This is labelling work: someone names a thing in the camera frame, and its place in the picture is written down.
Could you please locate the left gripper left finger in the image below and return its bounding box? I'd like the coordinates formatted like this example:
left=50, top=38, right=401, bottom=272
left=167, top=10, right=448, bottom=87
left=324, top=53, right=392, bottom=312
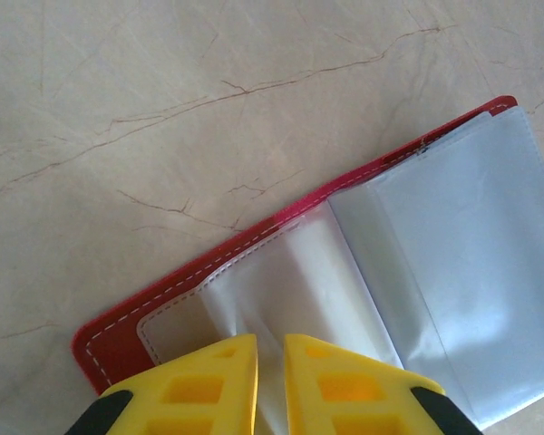
left=70, top=333, right=260, bottom=435

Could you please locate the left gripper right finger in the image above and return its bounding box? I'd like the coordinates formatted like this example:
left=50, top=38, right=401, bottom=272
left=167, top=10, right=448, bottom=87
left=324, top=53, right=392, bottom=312
left=282, top=333, right=478, bottom=435

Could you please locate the red leather card holder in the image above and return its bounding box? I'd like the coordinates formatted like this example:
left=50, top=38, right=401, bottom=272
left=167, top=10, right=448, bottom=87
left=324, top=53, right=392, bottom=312
left=70, top=93, right=544, bottom=435

